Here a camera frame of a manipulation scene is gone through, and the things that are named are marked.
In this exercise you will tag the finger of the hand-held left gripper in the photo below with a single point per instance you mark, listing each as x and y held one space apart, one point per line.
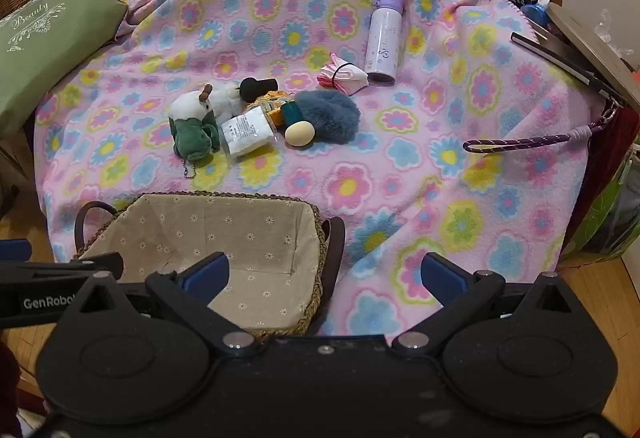
14 250
60 266

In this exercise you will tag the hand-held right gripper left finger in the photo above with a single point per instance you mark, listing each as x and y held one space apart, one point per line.
207 279

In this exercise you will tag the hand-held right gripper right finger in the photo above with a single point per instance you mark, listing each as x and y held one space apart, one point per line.
442 279

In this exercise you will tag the woven basket with fabric liner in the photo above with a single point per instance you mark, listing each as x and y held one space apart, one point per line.
200 228

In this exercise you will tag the white cotton pad packet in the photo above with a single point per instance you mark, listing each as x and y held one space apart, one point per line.
247 133

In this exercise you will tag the beige egg-shaped sponge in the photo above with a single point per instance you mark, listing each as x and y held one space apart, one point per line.
299 134

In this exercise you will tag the white fluffy plush toy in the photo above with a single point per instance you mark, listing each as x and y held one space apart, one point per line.
227 101

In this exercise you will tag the yellow noodle bowl toy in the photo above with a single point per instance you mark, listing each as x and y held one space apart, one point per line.
270 111

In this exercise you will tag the black mini microphone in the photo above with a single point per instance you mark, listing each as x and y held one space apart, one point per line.
252 88

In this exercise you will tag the blue fluffy scrunchie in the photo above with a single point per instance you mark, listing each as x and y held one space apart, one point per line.
330 116

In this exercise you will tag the pink striped cloth bundle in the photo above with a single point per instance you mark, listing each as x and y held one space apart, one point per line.
345 78

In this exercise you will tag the pink floral fleece blanket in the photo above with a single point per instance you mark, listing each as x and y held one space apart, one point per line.
350 168

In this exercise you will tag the green patterned bag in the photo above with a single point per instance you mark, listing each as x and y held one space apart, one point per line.
605 213

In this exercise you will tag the green embroidered pillow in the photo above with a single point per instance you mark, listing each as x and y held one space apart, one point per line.
50 58

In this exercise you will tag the dark red cloth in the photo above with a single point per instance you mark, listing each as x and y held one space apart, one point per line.
605 158

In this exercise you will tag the purple and white bottle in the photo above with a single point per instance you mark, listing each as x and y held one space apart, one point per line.
383 38

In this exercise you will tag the black notebook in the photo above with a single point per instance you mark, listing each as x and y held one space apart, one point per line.
560 58

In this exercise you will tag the dark flat laptop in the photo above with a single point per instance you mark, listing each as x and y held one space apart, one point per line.
590 48

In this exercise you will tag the blue round object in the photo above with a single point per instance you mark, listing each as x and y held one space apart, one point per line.
534 14

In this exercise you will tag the clear plastic wrap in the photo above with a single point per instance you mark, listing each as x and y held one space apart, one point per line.
610 33

